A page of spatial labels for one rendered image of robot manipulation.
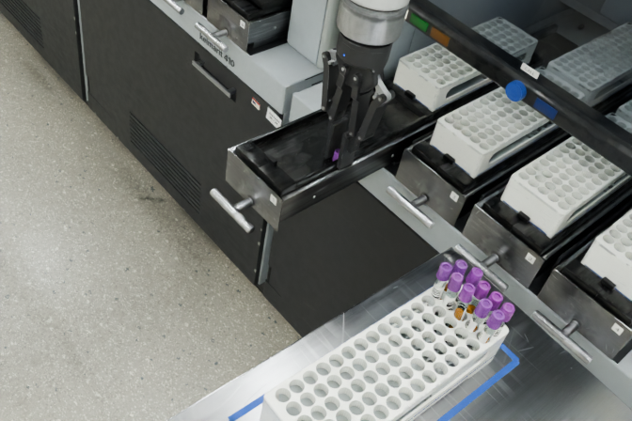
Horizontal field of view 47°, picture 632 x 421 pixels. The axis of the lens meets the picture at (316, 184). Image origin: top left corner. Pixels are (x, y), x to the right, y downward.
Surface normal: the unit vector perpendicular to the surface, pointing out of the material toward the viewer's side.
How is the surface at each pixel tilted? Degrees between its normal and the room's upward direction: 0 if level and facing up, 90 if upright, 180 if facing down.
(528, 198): 90
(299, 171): 0
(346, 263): 90
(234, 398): 0
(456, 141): 90
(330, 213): 90
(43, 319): 0
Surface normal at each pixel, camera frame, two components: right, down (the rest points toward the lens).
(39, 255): 0.14, -0.71
